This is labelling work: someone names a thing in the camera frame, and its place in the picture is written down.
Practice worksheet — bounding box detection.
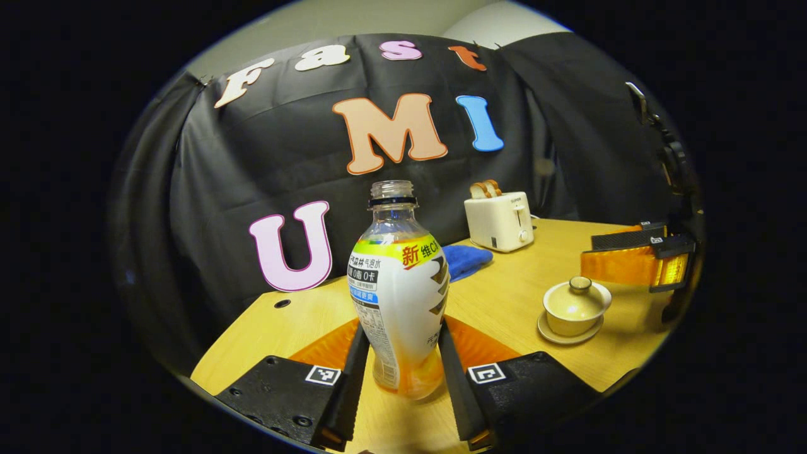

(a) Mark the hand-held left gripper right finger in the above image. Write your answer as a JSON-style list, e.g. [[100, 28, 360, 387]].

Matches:
[[437, 317, 600, 450]]

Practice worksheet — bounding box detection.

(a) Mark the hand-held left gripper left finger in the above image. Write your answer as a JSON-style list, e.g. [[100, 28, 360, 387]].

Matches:
[[214, 318, 371, 451]]

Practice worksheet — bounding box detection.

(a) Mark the cream teacup lid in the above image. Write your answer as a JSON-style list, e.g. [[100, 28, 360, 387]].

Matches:
[[543, 276, 612, 320]]

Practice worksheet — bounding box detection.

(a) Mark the cream ceramic teacup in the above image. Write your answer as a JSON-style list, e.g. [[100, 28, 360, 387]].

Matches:
[[545, 303, 607, 337]]

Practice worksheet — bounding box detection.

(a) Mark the clear plastic water bottle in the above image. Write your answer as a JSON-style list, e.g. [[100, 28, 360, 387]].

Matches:
[[347, 180, 450, 400]]

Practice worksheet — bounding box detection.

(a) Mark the cream ceramic saucer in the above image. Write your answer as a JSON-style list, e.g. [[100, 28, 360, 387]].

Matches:
[[537, 312, 605, 346]]

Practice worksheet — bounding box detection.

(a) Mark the blue towel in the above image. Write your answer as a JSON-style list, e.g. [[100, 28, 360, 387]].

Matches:
[[441, 245, 494, 283]]

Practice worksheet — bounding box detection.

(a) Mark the white toaster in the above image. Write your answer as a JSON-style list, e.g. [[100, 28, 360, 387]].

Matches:
[[464, 192, 535, 253]]

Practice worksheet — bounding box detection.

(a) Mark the black backdrop cloth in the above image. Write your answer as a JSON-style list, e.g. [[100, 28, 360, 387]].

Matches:
[[107, 32, 700, 373]]

